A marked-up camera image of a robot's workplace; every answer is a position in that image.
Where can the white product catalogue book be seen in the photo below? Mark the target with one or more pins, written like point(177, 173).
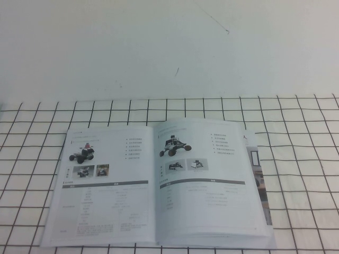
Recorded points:
point(201, 206)

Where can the white black-grid tablecloth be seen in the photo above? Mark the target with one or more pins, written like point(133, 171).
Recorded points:
point(304, 211)

